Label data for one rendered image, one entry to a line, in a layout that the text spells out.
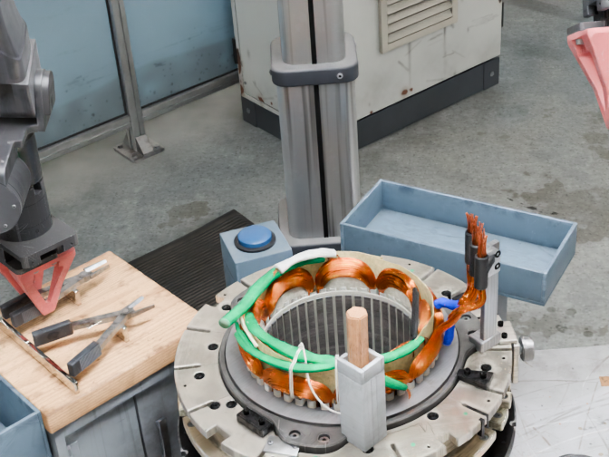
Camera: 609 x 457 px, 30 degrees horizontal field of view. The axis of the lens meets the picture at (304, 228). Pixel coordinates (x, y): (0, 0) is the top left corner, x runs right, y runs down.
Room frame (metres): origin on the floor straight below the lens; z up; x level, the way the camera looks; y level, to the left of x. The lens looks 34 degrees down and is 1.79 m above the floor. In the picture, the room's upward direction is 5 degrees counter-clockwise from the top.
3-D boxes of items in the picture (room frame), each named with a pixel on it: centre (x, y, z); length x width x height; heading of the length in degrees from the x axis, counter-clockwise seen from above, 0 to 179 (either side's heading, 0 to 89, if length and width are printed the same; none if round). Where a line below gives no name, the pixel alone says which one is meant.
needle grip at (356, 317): (0.72, -0.04, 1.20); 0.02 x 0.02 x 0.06
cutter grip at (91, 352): (0.86, 0.22, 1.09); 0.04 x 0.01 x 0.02; 145
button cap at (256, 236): (1.12, 0.06, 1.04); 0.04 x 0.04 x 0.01
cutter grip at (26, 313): (0.95, 0.29, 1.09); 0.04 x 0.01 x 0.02; 130
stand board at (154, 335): (0.95, 0.24, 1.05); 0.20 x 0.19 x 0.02; 130
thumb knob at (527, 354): (0.84, -0.20, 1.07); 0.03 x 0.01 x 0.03; 1
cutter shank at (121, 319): (0.91, 0.20, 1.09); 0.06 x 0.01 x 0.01; 154
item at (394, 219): (1.08, -0.17, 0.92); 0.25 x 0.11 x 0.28; 59
